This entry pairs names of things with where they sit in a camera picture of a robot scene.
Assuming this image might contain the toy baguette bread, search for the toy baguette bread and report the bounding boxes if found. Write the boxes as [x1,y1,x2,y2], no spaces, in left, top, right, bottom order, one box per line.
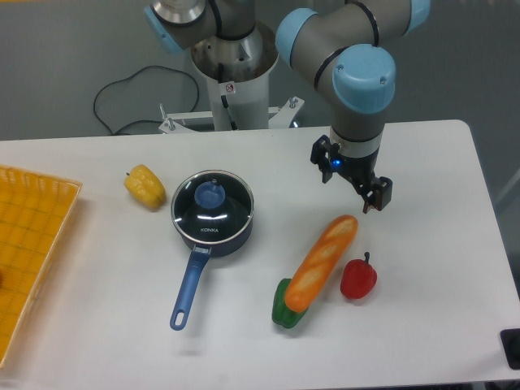
[284,214,358,313]

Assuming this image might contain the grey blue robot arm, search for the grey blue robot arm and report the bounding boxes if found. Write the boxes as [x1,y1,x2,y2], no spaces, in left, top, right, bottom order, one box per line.
[144,1,431,210]

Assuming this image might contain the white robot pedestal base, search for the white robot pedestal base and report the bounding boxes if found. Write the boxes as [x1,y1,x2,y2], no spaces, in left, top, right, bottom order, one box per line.
[157,28,306,134]

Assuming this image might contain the green toy bell pepper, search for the green toy bell pepper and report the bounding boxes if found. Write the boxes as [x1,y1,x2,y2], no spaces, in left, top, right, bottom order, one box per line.
[271,278,307,329]

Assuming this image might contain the black device at table edge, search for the black device at table edge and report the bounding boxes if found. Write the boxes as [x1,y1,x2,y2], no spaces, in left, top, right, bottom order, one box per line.
[500,328,520,371]

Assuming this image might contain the blue saucepan with handle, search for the blue saucepan with handle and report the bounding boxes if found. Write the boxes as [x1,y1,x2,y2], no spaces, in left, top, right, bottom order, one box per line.
[168,170,256,332]

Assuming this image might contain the red toy bell pepper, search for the red toy bell pepper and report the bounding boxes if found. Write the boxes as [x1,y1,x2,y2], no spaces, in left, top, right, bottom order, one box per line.
[340,252,378,300]

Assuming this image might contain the black cable on floor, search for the black cable on floor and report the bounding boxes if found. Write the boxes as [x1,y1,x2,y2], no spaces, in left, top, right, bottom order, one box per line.
[93,65,200,136]

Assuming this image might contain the yellow plastic basket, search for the yellow plastic basket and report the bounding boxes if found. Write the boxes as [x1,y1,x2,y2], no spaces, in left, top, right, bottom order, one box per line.
[1,165,82,366]

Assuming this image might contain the glass pot lid blue knob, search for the glass pot lid blue knob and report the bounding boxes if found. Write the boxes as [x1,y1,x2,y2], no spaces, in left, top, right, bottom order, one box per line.
[171,170,254,245]

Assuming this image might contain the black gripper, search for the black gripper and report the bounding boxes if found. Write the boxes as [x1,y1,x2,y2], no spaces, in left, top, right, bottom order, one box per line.
[310,135,392,214]

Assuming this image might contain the yellow toy bell pepper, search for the yellow toy bell pepper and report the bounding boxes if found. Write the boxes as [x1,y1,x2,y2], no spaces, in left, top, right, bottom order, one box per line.
[123,164,167,210]

